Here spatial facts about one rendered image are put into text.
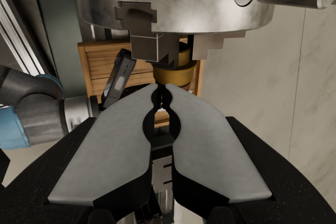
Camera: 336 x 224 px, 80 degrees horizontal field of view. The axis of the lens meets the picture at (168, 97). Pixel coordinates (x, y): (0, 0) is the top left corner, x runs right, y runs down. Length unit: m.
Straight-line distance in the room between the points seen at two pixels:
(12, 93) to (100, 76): 0.22
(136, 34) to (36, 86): 0.28
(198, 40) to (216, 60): 1.47
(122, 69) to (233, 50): 1.62
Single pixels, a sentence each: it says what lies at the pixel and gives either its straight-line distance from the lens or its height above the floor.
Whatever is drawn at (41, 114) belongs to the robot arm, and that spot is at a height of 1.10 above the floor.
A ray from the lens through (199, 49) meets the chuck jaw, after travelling 0.40.
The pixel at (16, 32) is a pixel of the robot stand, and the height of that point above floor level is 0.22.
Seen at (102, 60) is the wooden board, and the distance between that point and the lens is 0.58.
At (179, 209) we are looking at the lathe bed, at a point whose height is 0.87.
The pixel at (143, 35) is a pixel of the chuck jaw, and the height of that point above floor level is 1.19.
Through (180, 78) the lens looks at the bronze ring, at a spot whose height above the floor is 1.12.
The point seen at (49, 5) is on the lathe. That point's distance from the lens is 0.91.
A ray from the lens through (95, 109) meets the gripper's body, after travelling 0.39.
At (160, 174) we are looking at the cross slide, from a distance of 0.78.
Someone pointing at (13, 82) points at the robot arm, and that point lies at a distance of 0.49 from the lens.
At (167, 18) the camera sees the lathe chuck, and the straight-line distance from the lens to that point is 0.23.
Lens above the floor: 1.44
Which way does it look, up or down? 54 degrees down
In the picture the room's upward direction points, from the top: 143 degrees clockwise
